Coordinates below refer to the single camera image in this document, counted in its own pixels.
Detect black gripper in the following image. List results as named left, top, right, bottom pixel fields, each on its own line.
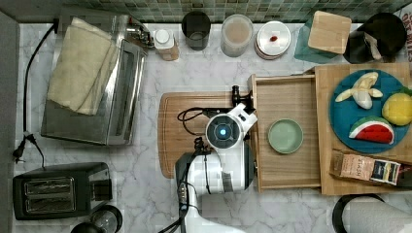
left=231, top=85, right=256, bottom=114

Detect wooden drawer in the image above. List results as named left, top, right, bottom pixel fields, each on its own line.
left=248, top=74, right=321, bottom=191

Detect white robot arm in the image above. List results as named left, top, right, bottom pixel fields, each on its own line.
left=175, top=85, right=258, bottom=233

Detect clear pasta jar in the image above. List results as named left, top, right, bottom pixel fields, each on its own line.
left=221, top=15, right=254, bottom=57

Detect green ceramic bowl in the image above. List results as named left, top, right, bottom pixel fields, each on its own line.
left=267, top=118, right=303, bottom=154

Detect wooden cutting board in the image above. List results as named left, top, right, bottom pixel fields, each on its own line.
left=157, top=91, right=233, bottom=179

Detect dark grey cup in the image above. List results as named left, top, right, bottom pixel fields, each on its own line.
left=182, top=11, right=211, bottom=50

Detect white-capped spice bottle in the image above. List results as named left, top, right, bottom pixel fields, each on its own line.
left=154, top=29, right=179, bottom=61

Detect wooden cabinet top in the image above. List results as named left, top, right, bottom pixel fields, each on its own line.
left=314, top=62, right=411, bottom=195

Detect teal container with wooden lid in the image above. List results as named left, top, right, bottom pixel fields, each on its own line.
left=294, top=11, right=352, bottom=64

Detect silver toaster oven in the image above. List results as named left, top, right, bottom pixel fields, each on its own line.
left=41, top=12, right=153, bottom=146

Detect plush peeled banana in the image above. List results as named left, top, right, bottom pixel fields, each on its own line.
left=335, top=72, right=383, bottom=110

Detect wooden tea bag box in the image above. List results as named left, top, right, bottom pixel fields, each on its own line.
left=329, top=150, right=412, bottom=190

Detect brown tea bag packets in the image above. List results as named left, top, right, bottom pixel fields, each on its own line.
left=330, top=152, right=375, bottom=181

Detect plush watermelon slice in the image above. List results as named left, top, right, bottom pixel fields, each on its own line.
left=349, top=116, right=395, bottom=145

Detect wooden spoon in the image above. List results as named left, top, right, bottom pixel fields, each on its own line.
left=364, top=33, right=382, bottom=60

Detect beige folded towel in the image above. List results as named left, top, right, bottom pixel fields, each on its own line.
left=47, top=17, right=119, bottom=116

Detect plush yellow lemon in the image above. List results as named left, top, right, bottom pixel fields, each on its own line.
left=382, top=87, right=412, bottom=126

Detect black utensil pot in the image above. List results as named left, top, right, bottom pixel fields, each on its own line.
left=343, top=13, right=407, bottom=64

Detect dark blue tea packet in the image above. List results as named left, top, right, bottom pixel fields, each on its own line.
left=370, top=159, right=400, bottom=185

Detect paper towel roll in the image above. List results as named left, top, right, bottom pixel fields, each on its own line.
left=332, top=194, right=412, bottom=233

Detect black grinder jar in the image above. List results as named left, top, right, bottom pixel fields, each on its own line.
left=70, top=205, right=123, bottom=233

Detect black toaster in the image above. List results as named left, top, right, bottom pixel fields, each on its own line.
left=13, top=162, right=113, bottom=220

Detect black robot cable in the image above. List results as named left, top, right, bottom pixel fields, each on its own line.
left=158, top=107, right=224, bottom=233

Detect black power cable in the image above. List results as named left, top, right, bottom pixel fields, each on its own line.
left=12, top=18, right=59, bottom=171

